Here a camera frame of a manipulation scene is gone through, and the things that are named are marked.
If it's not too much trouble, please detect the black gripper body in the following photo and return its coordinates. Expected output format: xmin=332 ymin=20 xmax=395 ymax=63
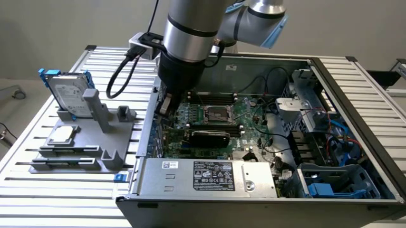
xmin=157 ymin=53 xmax=207 ymax=95

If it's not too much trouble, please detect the blue wire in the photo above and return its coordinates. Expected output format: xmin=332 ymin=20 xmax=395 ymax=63
xmin=328 ymin=118 xmax=360 ymax=168

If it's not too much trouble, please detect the black floor cable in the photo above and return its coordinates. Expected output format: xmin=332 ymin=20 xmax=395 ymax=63
xmin=0 ymin=122 xmax=18 ymax=144

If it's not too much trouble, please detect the grey parts rack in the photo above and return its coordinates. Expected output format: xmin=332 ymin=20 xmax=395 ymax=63
xmin=28 ymin=89 xmax=140 ymax=174

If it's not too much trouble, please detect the silver CPU chip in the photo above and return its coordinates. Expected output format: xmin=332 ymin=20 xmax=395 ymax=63
xmin=50 ymin=126 xmax=77 ymax=143

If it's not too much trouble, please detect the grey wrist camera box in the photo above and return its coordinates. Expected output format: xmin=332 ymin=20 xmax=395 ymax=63
xmin=128 ymin=32 xmax=163 ymax=60

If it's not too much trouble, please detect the long black wire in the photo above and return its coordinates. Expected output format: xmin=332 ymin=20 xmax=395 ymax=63
xmin=236 ymin=67 xmax=289 ymax=98

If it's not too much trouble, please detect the CPU socket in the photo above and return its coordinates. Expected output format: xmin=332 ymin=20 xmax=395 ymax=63
xmin=203 ymin=104 xmax=237 ymax=125

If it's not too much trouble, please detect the silver power supply unit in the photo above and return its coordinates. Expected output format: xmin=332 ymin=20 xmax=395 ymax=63
xmin=129 ymin=158 xmax=279 ymax=200

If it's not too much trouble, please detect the RAM stick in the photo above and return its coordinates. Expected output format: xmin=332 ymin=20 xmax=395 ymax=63
xmin=32 ymin=159 xmax=94 ymax=165

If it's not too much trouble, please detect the silver chipset heatsink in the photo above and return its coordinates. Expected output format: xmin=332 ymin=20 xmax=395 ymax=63
xmin=232 ymin=151 xmax=256 ymax=162

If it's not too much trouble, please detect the silver drive cage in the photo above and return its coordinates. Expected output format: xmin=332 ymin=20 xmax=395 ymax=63
xmin=275 ymin=68 xmax=332 ymax=133

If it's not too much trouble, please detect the blue disk bay latch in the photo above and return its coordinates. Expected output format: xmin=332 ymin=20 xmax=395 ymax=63
xmin=305 ymin=182 xmax=333 ymax=198

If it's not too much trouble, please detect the green motherboard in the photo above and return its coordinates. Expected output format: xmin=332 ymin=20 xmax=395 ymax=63
xmin=155 ymin=94 xmax=281 ymax=163

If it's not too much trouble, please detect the red wire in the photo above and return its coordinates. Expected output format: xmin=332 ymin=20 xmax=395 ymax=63
xmin=324 ymin=116 xmax=363 ymax=155

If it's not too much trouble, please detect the white rail with blue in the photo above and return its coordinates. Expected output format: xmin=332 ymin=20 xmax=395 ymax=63
xmin=387 ymin=58 xmax=406 ymax=79

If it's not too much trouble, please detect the thick black looped cable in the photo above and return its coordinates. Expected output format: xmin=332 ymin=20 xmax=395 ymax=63
xmin=105 ymin=46 xmax=142 ymax=99

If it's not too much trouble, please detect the black RAM slot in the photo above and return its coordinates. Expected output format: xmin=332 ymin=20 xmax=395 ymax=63
xmin=187 ymin=95 xmax=239 ymax=99
xmin=187 ymin=91 xmax=239 ymax=96
xmin=187 ymin=97 xmax=239 ymax=102
xmin=187 ymin=100 xmax=239 ymax=105

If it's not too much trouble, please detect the silver hard disk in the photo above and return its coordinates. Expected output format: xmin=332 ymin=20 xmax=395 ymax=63
xmin=48 ymin=75 xmax=92 ymax=118

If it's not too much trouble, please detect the black bracket block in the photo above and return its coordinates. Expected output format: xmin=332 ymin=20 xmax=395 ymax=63
xmin=364 ymin=69 xmax=400 ymax=90

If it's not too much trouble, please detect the thin black camera cable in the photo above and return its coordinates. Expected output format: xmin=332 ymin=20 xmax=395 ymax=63
xmin=145 ymin=0 xmax=160 ymax=35

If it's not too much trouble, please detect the grey disk bay cage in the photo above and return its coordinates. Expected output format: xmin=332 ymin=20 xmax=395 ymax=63
xmin=296 ymin=163 xmax=383 ymax=200

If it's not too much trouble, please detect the black open PC case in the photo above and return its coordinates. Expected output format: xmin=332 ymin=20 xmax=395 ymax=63
xmin=114 ymin=53 xmax=406 ymax=228

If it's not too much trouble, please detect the blue hard disk bracket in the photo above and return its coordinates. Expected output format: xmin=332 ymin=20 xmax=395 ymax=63
xmin=37 ymin=68 xmax=94 ymax=121

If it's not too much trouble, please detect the black graphics card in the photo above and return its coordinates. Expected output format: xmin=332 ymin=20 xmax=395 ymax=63
xmin=189 ymin=130 xmax=231 ymax=149

